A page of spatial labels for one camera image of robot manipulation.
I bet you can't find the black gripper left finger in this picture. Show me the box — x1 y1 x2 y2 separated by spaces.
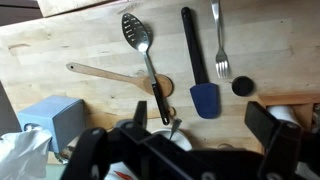
61 100 149 180

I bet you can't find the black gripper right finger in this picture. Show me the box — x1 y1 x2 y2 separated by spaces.
244 101 304 180

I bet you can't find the white bucket red print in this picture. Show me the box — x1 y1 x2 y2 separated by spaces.
105 161 139 180

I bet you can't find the tall silver-white grinder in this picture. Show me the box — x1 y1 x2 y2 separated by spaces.
266 104 300 126

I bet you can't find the wooden spice tray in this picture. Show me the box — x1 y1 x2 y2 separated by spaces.
258 93 320 132

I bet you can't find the blue tissue box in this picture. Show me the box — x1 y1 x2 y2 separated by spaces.
17 95 86 154

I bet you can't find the white tissue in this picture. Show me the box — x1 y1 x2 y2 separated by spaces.
0 129 53 180

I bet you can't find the black round cap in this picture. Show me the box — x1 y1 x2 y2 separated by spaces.
231 75 256 98

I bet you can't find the wooden spoon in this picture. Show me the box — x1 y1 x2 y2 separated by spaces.
65 62 174 98

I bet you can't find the white ceramic bowl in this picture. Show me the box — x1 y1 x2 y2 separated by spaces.
151 128 194 152

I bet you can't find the metal fork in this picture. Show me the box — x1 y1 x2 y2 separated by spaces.
210 0 230 80

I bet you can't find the blue silicone spatula black handle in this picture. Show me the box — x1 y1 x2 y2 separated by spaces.
180 6 221 120

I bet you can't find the slotted metal spoon black handle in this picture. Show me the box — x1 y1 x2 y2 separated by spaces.
121 12 171 126

